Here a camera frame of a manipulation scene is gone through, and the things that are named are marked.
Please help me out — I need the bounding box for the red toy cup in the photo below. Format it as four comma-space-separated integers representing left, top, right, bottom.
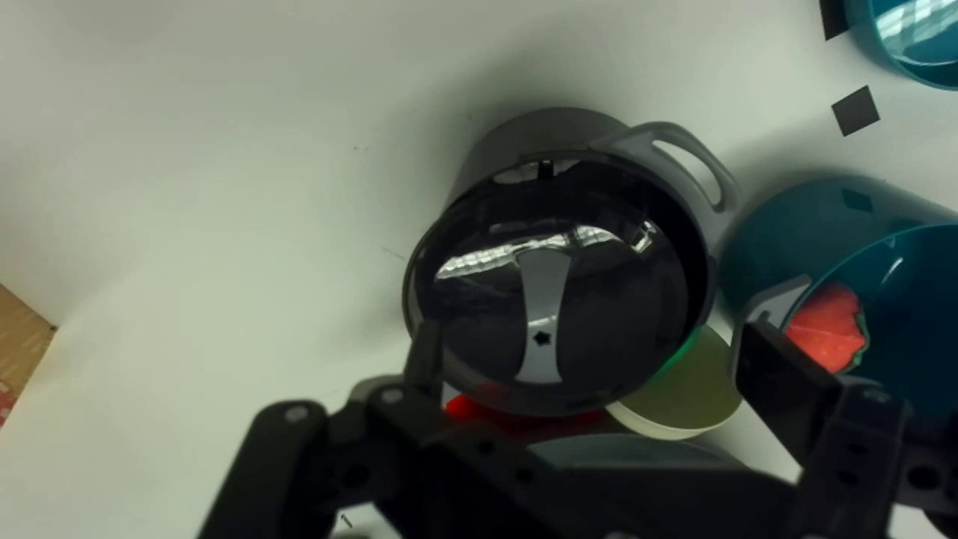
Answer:
443, 392, 611, 437

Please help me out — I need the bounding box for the black toy pot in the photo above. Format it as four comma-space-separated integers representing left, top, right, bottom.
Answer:
401, 105, 742, 418

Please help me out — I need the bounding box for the blue toy pot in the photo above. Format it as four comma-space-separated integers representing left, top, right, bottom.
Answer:
714, 175, 958, 431

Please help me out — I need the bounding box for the cream toy bowl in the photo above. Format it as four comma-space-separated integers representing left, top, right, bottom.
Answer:
600, 324, 744, 442

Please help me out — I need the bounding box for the red toy tomato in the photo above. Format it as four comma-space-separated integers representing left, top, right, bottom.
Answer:
787, 282, 870, 373

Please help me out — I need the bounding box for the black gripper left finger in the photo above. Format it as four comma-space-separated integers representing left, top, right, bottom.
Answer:
401, 318, 446, 404

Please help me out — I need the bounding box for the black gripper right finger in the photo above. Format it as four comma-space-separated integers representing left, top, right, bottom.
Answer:
732, 321, 846, 466

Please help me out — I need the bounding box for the black tape piece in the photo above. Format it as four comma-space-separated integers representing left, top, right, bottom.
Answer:
829, 84, 885, 136
817, 0, 850, 42

